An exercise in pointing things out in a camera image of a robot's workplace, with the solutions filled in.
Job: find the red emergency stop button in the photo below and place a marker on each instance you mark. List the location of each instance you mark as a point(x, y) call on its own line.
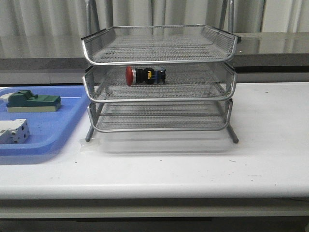
point(156, 75)

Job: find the silver mesh tray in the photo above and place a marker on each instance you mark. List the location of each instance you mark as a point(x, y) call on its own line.
point(184, 82)
point(160, 116)
point(139, 45)

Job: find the silver mesh bottom tray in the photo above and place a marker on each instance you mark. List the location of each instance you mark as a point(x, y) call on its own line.
point(160, 116)

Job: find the clear tape patch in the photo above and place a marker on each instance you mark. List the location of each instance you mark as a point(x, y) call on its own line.
point(93, 145)

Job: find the silver mesh top tray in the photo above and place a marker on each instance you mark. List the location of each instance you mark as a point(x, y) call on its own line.
point(139, 45)

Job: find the blue plastic tray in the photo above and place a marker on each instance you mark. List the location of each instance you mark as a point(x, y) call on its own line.
point(48, 131)

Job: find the dark grey back counter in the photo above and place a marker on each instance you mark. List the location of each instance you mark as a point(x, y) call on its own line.
point(267, 49)

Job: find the white circuit breaker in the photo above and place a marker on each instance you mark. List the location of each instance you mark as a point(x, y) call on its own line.
point(14, 131)

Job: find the white part behind green block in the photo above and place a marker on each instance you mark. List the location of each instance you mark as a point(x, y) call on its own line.
point(4, 98)

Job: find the grey metal rack frame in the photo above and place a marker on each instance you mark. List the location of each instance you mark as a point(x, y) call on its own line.
point(228, 128)

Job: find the green and beige switch block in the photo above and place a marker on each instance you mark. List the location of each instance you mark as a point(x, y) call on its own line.
point(24, 101)

